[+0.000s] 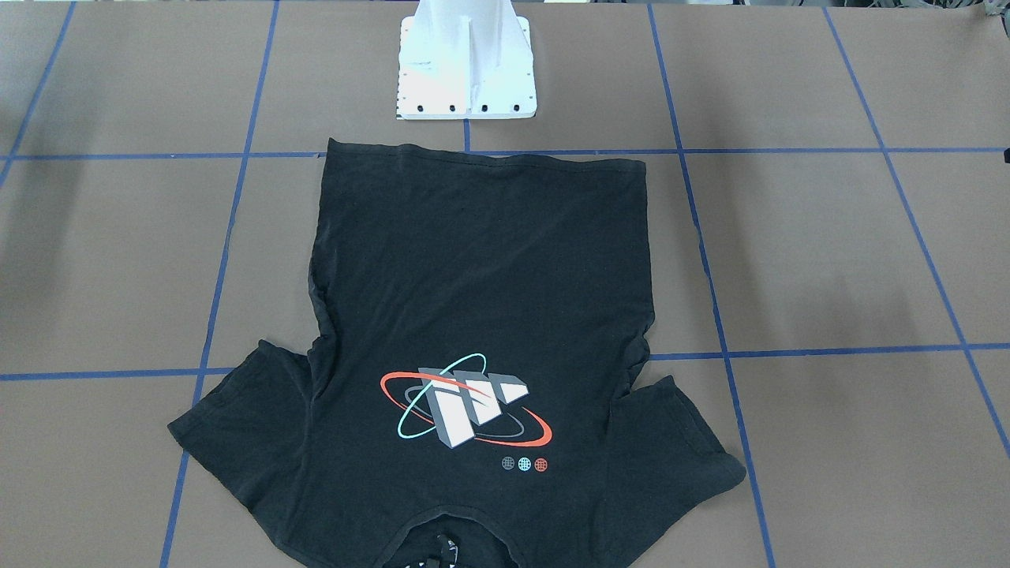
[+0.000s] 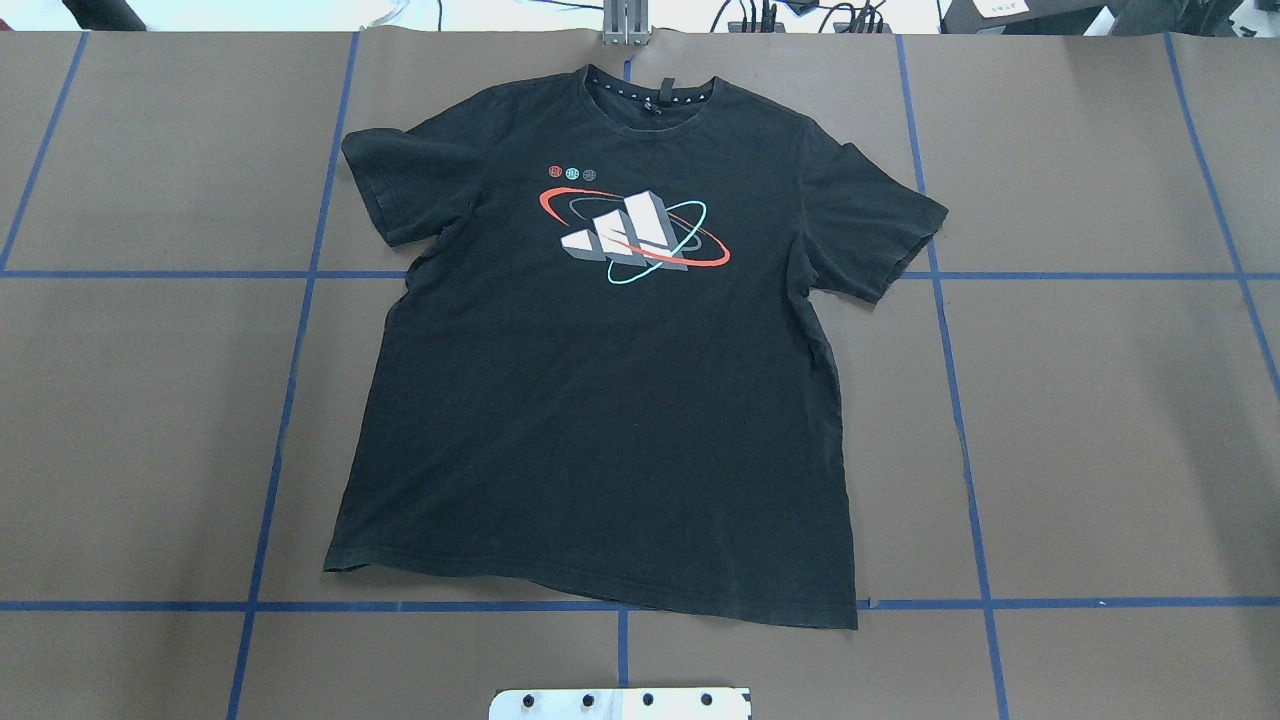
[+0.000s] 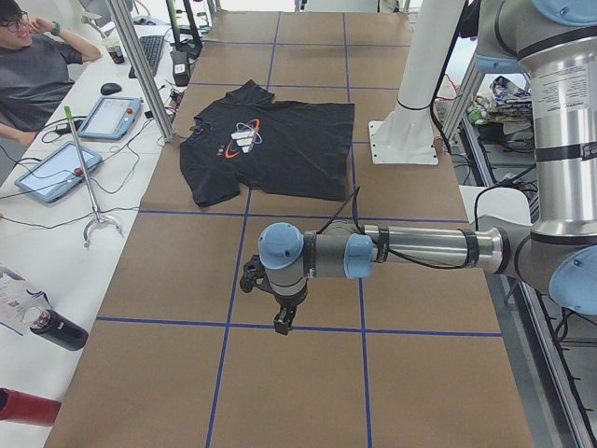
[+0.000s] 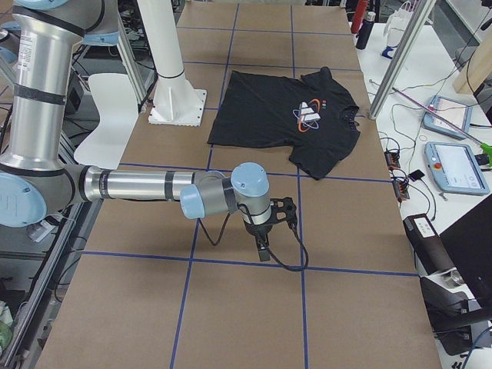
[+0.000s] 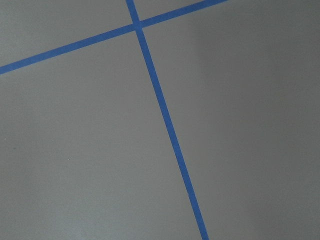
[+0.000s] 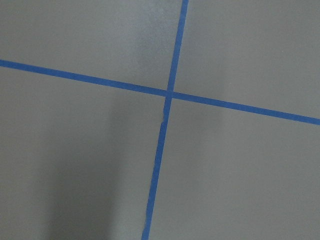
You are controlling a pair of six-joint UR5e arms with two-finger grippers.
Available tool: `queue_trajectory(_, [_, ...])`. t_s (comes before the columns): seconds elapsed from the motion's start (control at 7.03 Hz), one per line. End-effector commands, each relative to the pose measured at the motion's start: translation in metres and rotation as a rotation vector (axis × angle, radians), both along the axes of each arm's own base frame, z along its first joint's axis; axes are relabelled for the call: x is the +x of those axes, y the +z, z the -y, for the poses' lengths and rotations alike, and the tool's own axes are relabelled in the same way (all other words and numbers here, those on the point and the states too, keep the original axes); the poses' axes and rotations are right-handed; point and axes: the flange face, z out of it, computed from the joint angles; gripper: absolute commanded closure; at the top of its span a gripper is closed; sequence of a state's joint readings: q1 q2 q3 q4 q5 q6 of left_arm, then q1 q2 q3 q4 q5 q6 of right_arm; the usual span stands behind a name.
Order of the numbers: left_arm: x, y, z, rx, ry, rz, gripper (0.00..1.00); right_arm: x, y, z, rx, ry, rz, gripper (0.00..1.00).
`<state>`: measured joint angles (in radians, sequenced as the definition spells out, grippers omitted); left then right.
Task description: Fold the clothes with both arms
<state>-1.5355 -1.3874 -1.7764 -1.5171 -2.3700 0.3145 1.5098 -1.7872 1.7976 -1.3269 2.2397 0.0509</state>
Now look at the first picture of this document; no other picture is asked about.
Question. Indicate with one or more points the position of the black graphic t-shirt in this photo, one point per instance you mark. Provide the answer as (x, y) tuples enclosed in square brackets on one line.
[(469, 400)]

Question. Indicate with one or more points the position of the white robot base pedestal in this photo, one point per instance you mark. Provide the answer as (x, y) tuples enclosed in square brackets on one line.
[(463, 60)]

